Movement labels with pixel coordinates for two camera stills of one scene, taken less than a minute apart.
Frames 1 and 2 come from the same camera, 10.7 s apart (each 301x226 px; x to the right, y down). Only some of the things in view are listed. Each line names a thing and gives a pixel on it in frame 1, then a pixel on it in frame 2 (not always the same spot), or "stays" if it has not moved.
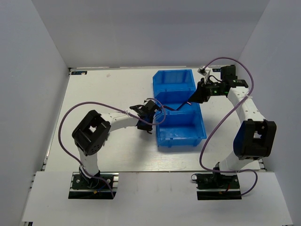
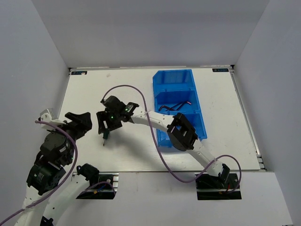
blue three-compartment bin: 179,123 stays
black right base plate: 216,186 stays
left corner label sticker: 79,73 stays
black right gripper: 201,93 to 102,117
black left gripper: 148,127 to 81,123
